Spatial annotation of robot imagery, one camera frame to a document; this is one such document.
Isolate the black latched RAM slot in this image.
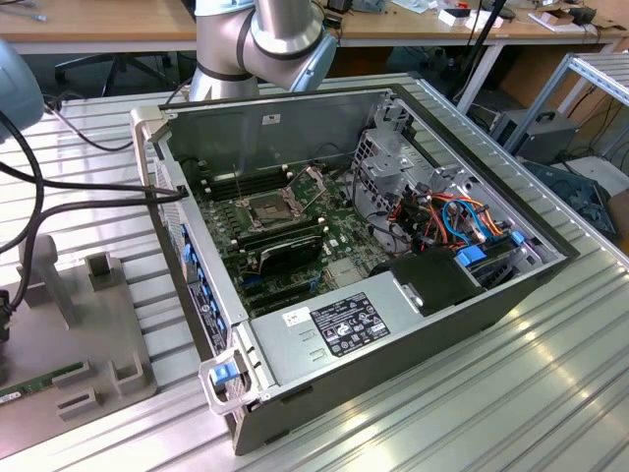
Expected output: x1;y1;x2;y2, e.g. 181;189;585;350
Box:
202;178;293;197
228;213;321;242
200;168;290;187

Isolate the silver finned heatsink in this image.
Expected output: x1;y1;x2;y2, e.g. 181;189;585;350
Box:
324;258;369;290

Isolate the small white box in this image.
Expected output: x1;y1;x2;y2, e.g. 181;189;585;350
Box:
435;7;474;29

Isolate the green motherboard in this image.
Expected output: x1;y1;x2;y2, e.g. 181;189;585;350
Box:
189;156;377;320

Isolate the blue wire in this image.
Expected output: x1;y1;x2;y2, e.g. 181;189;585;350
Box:
440;199;473;245
459;196;488;242

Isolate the black stand pole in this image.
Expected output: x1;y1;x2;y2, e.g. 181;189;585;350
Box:
449;0;508;102

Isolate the metal socket cover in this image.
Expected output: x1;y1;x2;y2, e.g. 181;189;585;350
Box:
283;164;329;216

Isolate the silver metal drive cage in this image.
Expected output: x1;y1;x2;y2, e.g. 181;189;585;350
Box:
349;126;476;250

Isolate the black plastic shroud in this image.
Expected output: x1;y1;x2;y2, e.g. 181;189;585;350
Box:
369;247;486;317

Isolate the CPU socket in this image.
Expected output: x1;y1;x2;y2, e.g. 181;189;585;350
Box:
241;192;302;233

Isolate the dark grey equipment box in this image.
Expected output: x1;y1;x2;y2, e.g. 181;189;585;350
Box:
489;108;582;167

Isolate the open cardboard box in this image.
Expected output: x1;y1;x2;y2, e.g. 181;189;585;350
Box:
527;3;600;34

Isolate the blue disk carrier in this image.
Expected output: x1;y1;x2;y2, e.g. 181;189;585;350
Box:
454;247;486;270

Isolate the black office chair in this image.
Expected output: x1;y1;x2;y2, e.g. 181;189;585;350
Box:
52;51;174;98

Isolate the graphics card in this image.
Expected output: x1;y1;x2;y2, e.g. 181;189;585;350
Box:
256;234;326;277

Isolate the aluminium profile frame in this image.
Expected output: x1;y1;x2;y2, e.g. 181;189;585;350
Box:
501;51;629;159

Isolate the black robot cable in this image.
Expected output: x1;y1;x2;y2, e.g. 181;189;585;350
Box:
0;92;191;345

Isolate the silver power supply unit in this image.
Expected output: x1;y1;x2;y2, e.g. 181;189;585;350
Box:
248;271;425;388

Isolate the green RAM stick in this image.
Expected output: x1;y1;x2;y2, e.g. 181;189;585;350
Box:
236;218;329;251
0;361;84;407

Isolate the grey parts rack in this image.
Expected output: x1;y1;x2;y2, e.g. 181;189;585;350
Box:
0;234;159;459

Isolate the wooden office desk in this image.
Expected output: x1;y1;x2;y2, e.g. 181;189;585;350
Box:
0;0;629;115

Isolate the dark teal bag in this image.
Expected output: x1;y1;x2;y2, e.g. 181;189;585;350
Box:
521;157;621;243

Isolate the white latched RAM slot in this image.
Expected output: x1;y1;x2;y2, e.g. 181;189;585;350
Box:
201;173;292;192
199;163;289;182

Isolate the brown cardboard box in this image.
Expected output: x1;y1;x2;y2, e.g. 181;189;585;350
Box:
499;44;615;127

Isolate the black expansion slot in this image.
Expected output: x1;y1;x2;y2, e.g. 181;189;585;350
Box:
243;282;318;311

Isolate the orange wire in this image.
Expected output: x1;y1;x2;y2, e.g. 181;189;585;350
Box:
423;194;449;250

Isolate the open PC case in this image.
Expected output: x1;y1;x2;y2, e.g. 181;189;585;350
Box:
128;84;581;456

